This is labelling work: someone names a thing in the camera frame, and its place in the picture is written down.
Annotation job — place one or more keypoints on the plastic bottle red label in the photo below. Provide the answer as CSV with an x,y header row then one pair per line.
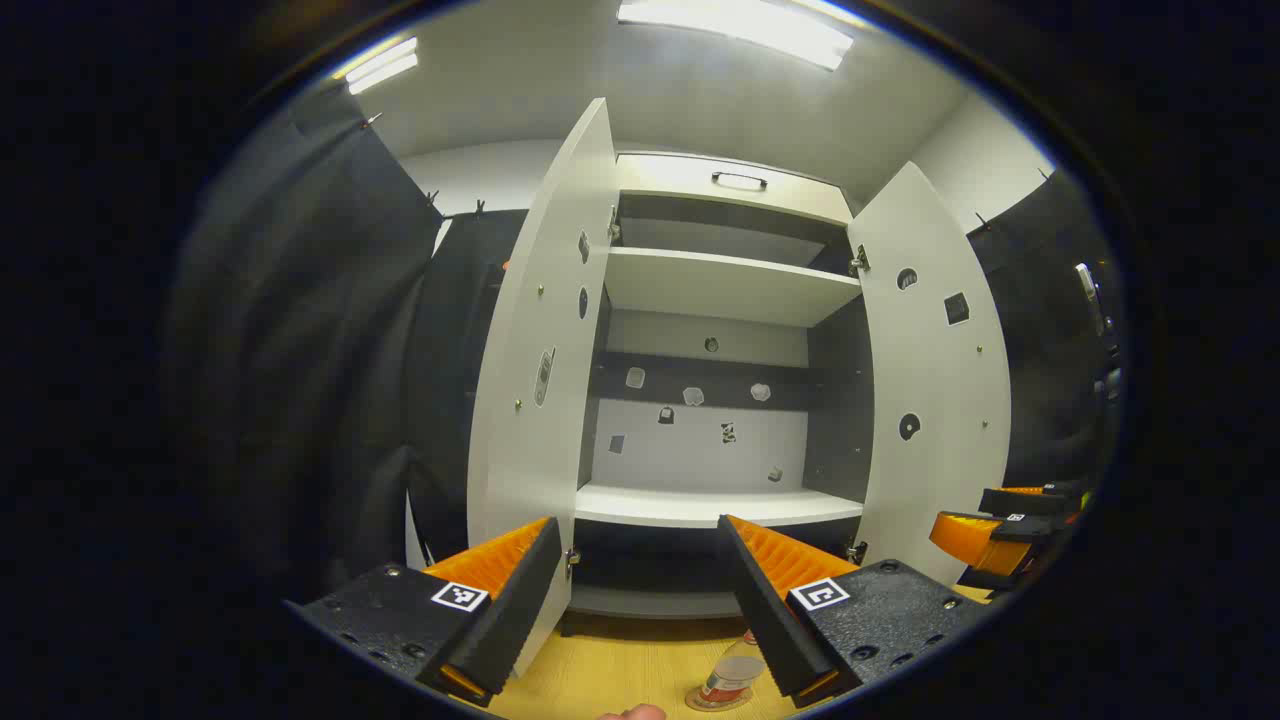
x,y
730,680

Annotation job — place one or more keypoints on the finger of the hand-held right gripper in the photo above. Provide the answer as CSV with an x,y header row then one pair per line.
x,y
965,538
1030,503

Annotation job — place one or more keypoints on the ceiling light panel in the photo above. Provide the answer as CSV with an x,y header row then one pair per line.
x,y
740,30
380,67

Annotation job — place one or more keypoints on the white cabinet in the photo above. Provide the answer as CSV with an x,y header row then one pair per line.
x,y
700,285

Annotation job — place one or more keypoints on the white cabinet door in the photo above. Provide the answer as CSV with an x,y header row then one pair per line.
x,y
540,350

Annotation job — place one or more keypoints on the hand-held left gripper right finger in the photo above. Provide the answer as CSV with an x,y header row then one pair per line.
x,y
765,620

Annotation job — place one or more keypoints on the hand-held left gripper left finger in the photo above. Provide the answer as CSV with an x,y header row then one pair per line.
x,y
510,620

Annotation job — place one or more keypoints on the black backdrop cloth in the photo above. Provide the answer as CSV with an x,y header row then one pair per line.
x,y
300,350

